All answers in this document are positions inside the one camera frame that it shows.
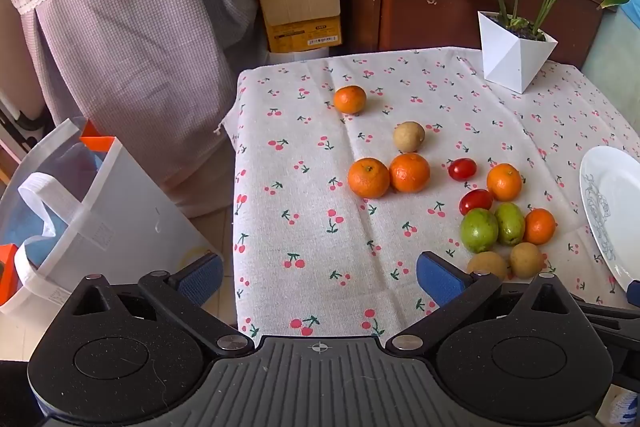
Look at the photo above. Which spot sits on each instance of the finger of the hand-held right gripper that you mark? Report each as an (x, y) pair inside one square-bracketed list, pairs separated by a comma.
[(633, 293)]

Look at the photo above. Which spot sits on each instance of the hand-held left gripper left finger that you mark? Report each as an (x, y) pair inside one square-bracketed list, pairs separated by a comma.
[(202, 278)]

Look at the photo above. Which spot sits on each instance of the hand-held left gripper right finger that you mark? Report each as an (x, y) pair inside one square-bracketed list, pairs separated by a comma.
[(440, 278)]

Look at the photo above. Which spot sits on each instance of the green jujube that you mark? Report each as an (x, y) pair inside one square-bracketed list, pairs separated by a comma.
[(510, 224), (479, 230)]

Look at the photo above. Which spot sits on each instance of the red cherry tomato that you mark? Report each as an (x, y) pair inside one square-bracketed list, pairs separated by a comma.
[(462, 169), (476, 202)]

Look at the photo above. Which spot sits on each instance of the white plate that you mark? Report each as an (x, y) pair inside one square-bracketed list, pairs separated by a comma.
[(617, 207)]

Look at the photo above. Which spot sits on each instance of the orange mandarin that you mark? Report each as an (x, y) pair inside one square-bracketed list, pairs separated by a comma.
[(368, 178), (350, 99), (504, 181), (409, 172), (539, 226)]

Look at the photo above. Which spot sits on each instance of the white tote bag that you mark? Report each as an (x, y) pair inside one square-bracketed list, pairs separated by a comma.
[(125, 217)]

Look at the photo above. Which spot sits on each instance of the cherry print tablecloth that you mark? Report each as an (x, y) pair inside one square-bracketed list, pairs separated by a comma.
[(310, 187)]

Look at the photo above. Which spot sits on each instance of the orange box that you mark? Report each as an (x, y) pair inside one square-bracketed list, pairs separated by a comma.
[(97, 139)]

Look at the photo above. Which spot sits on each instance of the lilac gingham cloth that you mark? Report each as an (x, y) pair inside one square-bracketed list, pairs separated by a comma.
[(135, 67)]

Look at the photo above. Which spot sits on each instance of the potted plant white geometric pot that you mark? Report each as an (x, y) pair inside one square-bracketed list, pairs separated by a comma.
[(510, 57)]

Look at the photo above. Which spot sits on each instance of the pale green mattress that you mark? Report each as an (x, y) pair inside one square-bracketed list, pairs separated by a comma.
[(610, 57)]

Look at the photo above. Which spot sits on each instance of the white metal frame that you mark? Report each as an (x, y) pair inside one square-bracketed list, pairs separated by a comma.
[(17, 119)]

